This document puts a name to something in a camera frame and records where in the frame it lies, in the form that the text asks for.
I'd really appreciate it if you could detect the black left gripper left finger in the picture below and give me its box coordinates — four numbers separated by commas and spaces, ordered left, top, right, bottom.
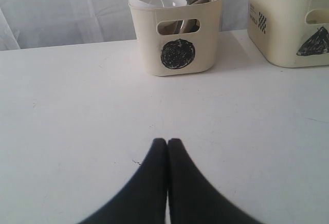
80, 138, 169, 223

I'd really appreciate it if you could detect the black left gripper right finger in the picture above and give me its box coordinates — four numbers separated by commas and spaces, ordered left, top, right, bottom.
168, 138, 260, 223

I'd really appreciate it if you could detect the steel mug with band handle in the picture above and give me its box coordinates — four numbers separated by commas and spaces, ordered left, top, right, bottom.
157, 19, 200, 35

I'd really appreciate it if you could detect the cream bin with black circle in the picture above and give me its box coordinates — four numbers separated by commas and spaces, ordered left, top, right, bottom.
129, 0, 223, 76

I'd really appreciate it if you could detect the cream bin with black triangle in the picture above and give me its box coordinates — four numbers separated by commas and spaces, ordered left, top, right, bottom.
247, 0, 328, 68

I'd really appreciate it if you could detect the white backdrop curtain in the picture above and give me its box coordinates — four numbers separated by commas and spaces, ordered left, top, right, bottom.
0, 0, 258, 51

